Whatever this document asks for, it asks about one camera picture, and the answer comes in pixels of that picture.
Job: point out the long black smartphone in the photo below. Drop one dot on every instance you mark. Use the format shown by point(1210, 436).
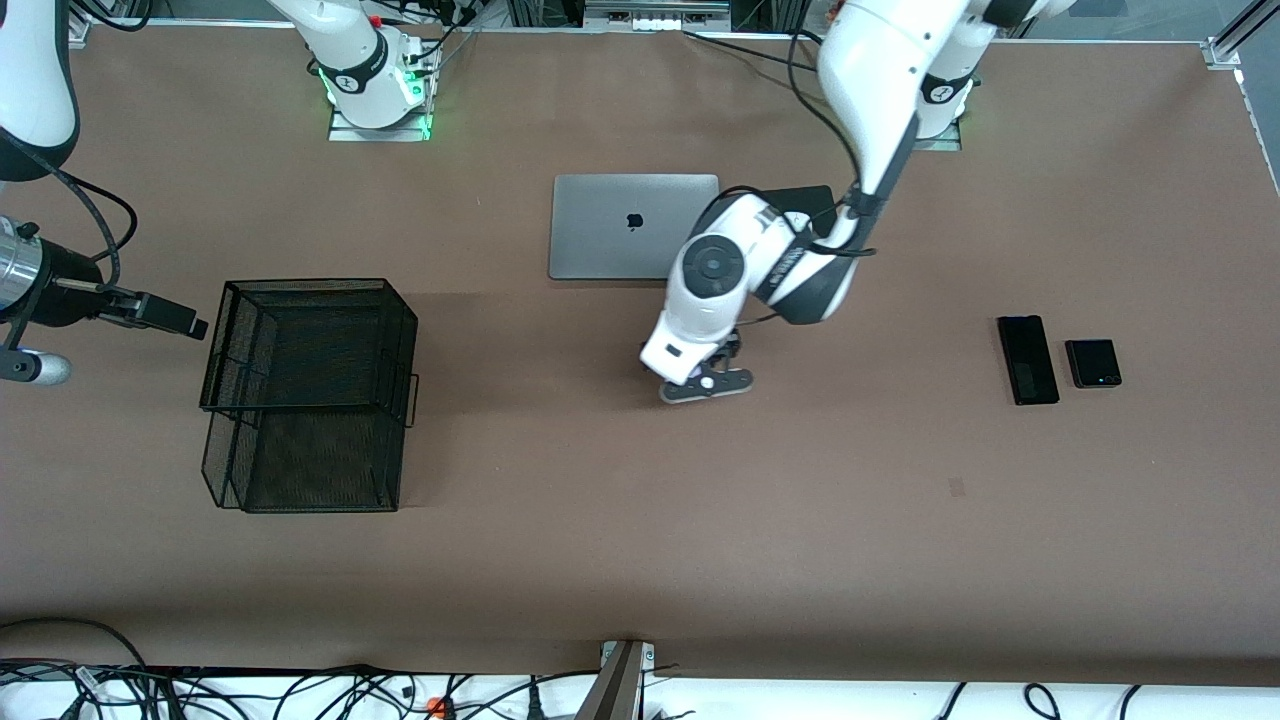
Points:
point(1030, 360)

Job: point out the aluminium frame profile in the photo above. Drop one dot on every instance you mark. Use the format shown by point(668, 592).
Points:
point(1222, 50)
point(80, 35)

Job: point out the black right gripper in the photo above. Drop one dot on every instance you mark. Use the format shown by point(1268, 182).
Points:
point(67, 287)

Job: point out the aluminium camera mount post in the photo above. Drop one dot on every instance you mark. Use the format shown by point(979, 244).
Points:
point(615, 690)

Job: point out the black mouse pad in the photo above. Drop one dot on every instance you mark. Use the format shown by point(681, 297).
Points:
point(815, 200)

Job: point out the aluminium arm base plate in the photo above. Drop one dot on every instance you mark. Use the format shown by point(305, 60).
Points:
point(948, 143)
point(350, 134)

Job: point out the grey power strip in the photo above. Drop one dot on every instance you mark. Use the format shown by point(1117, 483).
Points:
point(655, 18)

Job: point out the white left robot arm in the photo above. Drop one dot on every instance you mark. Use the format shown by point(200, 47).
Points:
point(880, 60)

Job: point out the silver closed laptop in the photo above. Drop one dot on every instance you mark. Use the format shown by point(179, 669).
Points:
point(600, 230)

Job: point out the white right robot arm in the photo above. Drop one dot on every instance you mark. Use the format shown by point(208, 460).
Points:
point(30, 80)

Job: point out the small black flip phone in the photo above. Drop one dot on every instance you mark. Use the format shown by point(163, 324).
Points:
point(1092, 363)

